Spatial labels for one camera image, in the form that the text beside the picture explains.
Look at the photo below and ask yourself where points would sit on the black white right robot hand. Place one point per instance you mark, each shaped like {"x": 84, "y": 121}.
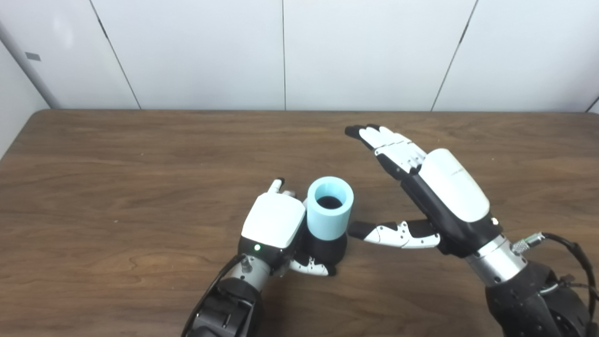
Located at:
{"x": 449, "y": 192}

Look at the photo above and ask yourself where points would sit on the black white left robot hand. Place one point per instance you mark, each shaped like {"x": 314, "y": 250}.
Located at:
{"x": 273, "y": 222}

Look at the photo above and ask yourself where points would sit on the black flared nozzle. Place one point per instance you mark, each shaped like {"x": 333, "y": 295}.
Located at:
{"x": 327, "y": 250}

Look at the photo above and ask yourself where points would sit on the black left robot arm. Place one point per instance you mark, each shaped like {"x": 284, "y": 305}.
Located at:
{"x": 229, "y": 304}

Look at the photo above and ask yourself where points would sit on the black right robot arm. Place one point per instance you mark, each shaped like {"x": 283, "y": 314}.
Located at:
{"x": 529, "y": 295}

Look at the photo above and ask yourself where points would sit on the grey wall corner post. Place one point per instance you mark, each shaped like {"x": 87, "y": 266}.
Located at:
{"x": 28, "y": 65}

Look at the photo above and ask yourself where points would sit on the small grey wall label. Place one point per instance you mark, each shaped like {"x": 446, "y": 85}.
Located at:
{"x": 32, "y": 56}

